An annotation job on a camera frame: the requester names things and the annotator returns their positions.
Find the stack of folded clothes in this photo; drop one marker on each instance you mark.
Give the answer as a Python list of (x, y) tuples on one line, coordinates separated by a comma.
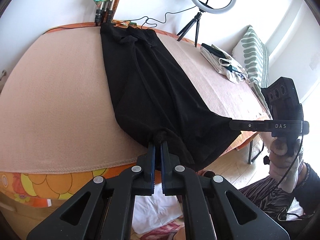
[(224, 64)]

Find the white ring light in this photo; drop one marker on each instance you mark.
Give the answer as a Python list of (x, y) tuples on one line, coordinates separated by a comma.
[(210, 10)]

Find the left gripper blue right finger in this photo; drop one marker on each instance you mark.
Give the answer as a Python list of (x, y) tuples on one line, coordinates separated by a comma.
[(212, 207)]

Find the zebra patterned trousers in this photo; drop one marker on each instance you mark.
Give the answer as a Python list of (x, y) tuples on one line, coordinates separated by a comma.
[(273, 201)]

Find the metal door stopper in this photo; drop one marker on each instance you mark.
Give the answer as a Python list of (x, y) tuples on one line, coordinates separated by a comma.
[(3, 73)]

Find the black camera module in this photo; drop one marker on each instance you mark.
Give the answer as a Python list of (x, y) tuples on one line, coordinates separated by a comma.
[(282, 100)]

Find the folded silver tripod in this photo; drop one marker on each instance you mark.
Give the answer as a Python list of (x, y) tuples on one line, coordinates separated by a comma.
[(101, 12)]

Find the green white striped cushion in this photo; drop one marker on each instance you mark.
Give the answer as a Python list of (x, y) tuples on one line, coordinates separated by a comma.
[(253, 55)]

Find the white gloved right hand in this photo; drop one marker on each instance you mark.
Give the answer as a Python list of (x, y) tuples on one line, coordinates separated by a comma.
[(285, 169)]

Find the white cloth on floor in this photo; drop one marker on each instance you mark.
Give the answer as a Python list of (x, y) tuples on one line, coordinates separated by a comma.
[(154, 211)]

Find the right forearm dark sleeve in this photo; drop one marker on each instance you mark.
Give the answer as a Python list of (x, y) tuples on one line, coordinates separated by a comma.
[(307, 191)]

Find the black metal chair frame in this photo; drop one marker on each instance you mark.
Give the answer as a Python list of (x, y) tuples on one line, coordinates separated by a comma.
[(256, 147)]

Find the black t-shirt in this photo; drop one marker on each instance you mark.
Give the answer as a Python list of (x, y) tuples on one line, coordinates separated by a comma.
[(154, 101)]

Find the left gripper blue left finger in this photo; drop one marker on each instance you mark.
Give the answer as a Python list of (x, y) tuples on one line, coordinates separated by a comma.
[(102, 208)]

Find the orange floral bedsheet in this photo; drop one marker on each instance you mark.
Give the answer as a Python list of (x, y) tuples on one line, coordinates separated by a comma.
[(234, 101)]

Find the peach towel blanket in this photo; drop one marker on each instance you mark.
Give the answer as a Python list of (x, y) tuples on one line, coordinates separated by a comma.
[(56, 110)]

